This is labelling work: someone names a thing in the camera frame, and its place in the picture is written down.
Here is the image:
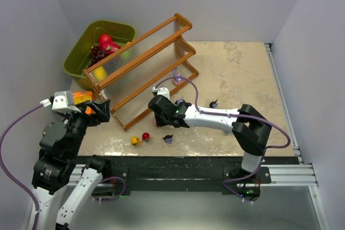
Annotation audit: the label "black-headed purple striped figure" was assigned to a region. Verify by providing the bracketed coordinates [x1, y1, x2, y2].
[162, 135, 174, 144]

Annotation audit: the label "purple bunny pink base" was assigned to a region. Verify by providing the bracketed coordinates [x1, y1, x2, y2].
[172, 67, 184, 86]

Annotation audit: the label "orange three-tier ribbed shelf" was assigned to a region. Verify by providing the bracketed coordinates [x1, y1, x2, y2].
[84, 13, 199, 130]

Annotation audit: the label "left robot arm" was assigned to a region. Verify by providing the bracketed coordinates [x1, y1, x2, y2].
[30, 95, 111, 229]

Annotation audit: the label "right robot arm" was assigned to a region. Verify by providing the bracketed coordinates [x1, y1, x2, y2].
[148, 94, 272, 180]

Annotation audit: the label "purple figure dark wings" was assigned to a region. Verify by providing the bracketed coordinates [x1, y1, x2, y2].
[175, 97, 189, 106]

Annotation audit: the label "orange snack box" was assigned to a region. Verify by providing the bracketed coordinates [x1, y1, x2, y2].
[72, 91, 95, 115]

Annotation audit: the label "red heart toy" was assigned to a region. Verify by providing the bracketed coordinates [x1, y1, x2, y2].
[142, 133, 150, 142]

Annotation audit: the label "yellow plastic lemon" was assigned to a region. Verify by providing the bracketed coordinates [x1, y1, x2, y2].
[92, 66, 108, 81]

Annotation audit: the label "yellow duck toy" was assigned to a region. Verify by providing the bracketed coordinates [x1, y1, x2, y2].
[131, 136, 141, 146]

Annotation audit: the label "black figure toy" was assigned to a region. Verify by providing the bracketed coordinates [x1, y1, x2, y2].
[209, 99, 218, 109]

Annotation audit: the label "dark purple grape bunch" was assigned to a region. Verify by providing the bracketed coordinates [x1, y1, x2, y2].
[87, 43, 109, 68]

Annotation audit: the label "green plastic lime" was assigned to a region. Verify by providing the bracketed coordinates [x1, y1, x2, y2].
[120, 49, 130, 62]

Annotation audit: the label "red dragon fruit toy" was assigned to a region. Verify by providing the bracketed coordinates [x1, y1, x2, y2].
[98, 34, 121, 54]

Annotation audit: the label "green plastic bin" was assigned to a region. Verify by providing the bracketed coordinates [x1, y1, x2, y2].
[63, 20, 136, 91]

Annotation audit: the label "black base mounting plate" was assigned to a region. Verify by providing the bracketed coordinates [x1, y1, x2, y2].
[61, 156, 300, 196]

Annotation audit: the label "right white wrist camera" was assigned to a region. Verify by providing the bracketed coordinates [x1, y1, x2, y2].
[151, 87, 170, 99]

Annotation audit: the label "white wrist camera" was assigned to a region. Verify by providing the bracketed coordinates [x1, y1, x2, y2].
[40, 90, 81, 114]
[151, 87, 170, 99]

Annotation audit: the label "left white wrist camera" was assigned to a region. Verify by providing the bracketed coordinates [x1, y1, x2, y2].
[40, 90, 81, 114]

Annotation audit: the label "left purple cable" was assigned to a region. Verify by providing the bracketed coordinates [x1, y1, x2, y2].
[0, 103, 46, 230]

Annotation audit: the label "aluminium frame rail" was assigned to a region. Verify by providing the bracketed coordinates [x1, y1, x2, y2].
[265, 42, 329, 230]

